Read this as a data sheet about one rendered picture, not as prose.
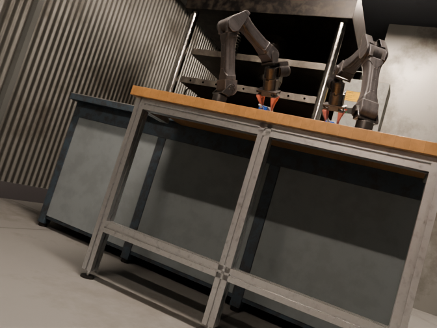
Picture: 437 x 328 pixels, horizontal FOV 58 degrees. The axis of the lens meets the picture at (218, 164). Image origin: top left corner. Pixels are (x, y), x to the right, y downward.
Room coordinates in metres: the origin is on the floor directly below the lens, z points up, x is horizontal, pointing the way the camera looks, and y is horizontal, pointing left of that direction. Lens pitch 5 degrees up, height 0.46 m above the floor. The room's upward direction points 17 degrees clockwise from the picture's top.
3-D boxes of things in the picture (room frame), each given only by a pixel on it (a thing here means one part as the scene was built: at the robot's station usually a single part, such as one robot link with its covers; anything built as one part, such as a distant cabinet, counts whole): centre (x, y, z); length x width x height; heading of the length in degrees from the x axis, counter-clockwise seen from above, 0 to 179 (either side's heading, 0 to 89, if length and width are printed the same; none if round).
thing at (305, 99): (3.16, -0.18, 1.27); 1.10 x 0.74 x 0.05; 64
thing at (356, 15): (3.11, -0.16, 1.75); 1.30 x 0.84 x 0.61; 64
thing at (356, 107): (1.43, -0.47, 0.90); 0.09 x 0.06 x 0.06; 97
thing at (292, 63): (3.16, -0.18, 1.52); 1.10 x 0.70 x 0.05; 64
